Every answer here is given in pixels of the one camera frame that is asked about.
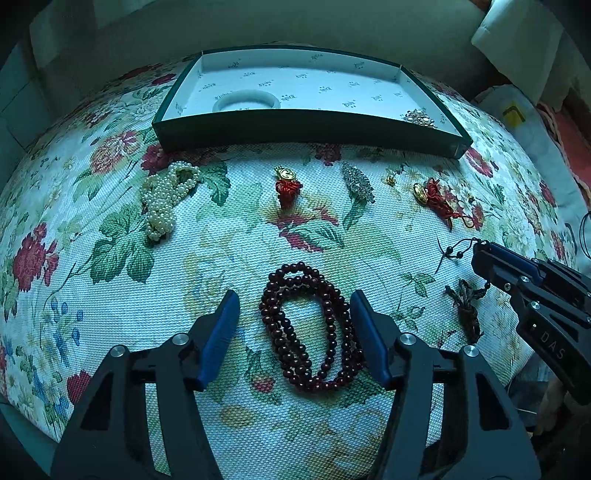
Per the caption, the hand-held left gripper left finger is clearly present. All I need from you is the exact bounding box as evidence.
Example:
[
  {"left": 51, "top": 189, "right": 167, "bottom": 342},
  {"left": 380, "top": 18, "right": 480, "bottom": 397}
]
[{"left": 51, "top": 290, "right": 241, "bottom": 480}]

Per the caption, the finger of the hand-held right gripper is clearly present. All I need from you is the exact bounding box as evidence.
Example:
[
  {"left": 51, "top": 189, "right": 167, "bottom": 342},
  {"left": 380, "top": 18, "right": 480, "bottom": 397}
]
[
  {"left": 475, "top": 240, "right": 591, "bottom": 305},
  {"left": 471, "top": 249, "right": 591, "bottom": 328}
]

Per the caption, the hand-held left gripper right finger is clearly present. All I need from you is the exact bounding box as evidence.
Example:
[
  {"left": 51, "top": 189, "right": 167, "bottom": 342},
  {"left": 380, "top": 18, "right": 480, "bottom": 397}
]
[{"left": 350, "top": 290, "right": 541, "bottom": 480}]

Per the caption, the black cord dark pendant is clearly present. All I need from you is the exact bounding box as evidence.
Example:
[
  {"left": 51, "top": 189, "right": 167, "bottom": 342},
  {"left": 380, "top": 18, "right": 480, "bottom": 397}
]
[{"left": 436, "top": 234, "right": 492, "bottom": 345}]

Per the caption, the dark red bead necklace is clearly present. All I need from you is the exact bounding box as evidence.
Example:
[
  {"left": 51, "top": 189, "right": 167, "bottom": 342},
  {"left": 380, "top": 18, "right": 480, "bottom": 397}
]
[{"left": 259, "top": 261, "right": 368, "bottom": 393}]

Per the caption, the red corded gold pendant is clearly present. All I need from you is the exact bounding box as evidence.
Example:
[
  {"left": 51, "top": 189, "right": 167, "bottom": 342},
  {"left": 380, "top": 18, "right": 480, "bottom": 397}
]
[{"left": 412, "top": 178, "right": 475, "bottom": 232}]

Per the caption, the white pearl necklace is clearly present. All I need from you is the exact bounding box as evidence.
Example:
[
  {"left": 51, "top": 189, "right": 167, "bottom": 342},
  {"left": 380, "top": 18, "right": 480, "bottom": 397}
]
[{"left": 141, "top": 161, "right": 204, "bottom": 241}]

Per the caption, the long silver crystal brooch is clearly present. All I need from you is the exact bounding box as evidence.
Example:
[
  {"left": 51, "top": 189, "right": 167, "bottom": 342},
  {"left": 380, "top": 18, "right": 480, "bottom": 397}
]
[{"left": 342, "top": 161, "right": 376, "bottom": 205}]

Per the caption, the red knot gold pendant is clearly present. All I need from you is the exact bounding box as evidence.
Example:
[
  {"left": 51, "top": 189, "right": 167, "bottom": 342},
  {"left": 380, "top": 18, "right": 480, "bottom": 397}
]
[{"left": 273, "top": 166, "right": 303, "bottom": 208}]

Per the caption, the green jewelry box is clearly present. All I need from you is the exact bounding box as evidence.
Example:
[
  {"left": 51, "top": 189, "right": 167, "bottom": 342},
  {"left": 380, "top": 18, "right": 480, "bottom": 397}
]
[{"left": 151, "top": 46, "right": 474, "bottom": 160}]

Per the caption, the floral cloth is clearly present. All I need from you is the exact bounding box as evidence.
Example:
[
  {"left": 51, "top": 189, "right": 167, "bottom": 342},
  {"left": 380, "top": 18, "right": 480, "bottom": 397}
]
[{"left": 0, "top": 44, "right": 583, "bottom": 480}]

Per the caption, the clear plastic bag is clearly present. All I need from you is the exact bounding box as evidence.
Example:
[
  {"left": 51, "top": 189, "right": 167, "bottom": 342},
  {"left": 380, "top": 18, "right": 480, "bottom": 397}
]
[{"left": 475, "top": 84, "right": 578, "bottom": 185}]

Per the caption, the round rhinestone brooch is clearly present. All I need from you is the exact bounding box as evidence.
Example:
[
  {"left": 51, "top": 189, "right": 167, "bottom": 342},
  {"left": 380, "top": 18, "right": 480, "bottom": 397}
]
[{"left": 403, "top": 108, "right": 437, "bottom": 130}]

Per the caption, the white curtain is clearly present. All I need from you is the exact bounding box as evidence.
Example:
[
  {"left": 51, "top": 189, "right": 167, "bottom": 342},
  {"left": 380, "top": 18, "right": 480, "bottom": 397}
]
[{"left": 471, "top": 0, "right": 580, "bottom": 108}]

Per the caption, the white jade bangle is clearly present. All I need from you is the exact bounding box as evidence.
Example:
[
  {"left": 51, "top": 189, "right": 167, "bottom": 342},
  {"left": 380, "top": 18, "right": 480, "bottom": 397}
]
[{"left": 213, "top": 88, "right": 280, "bottom": 113}]

